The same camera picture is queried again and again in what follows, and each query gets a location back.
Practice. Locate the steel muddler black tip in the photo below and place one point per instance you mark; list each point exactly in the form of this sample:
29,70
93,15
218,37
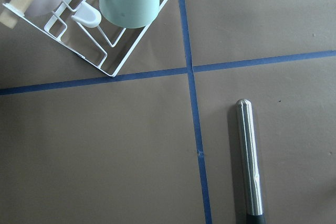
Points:
252,185

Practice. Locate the white wire cup rack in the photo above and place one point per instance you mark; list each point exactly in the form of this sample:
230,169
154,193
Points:
76,25

